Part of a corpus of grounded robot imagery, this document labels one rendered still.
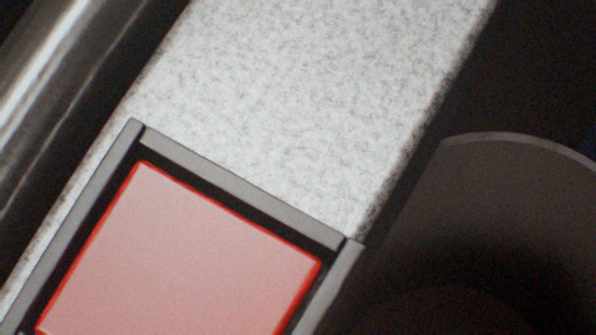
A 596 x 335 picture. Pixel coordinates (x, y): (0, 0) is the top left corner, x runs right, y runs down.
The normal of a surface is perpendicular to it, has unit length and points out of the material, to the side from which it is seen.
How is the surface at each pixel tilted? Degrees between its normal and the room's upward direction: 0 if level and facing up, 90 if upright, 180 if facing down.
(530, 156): 87
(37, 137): 41
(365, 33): 0
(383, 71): 0
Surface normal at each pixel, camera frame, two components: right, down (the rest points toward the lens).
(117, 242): 0.00, -0.35
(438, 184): 0.31, 0.87
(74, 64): 0.46, -0.05
